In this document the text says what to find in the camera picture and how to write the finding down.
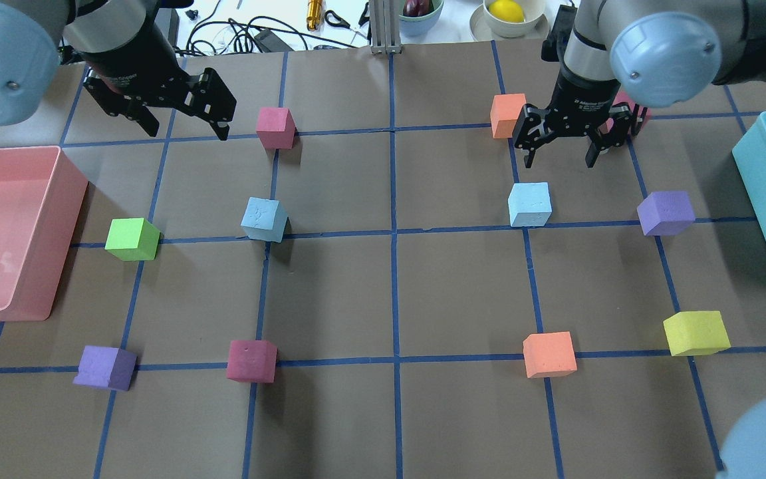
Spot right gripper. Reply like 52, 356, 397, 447
513, 73, 646, 168

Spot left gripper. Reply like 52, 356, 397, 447
82, 40, 237, 140

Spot light blue block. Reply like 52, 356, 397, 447
240, 197, 288, 243
507, 182, 553, 228

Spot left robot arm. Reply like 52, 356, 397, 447
0, 1, 237, 140

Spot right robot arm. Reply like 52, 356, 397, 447
513, 1, 766, 167

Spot far orange block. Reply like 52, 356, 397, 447
490, 92, 527, 139

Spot orange block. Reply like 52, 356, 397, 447
490, 92, 527, 139
523, 331, 578, 379

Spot right magenta block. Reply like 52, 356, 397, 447
606, 92, 651, 134

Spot magenta block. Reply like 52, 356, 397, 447
256, 107, 296, 150
606, 92, 651, 134
225, 340, 279, 384

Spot far left magenta block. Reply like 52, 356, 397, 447
256, 107, 296, 150

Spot black power adapter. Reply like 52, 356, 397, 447
253, 29, 294, 53

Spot right purple block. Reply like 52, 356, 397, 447
636, 190, 696, 236

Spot purple block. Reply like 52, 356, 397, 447
636, 190, 696, 236
72, 345, 137, 391

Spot green block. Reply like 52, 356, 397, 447
104, 218, 161, 261

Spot beige bowl with lemon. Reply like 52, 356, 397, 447
470, 1, 548, 41

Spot black scissors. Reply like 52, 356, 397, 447
323, 1, 370, 31

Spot pink tray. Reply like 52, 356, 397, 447
0, 146, 88, 322

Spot green bowl with fruit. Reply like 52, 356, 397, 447
398, 1, 445, 37

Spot near orange block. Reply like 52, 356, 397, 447
523, 331, 578, 379

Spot yellow block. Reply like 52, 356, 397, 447
662, 311, 732, 357

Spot near left magenta block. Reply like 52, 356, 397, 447
225, 340, 279, 384

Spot left purple block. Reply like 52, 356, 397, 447
72, 345, 137, 391

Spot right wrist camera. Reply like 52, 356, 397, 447
541, 5, 577, 63

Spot aluminium frame post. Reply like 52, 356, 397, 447
368, 0, 402, 55

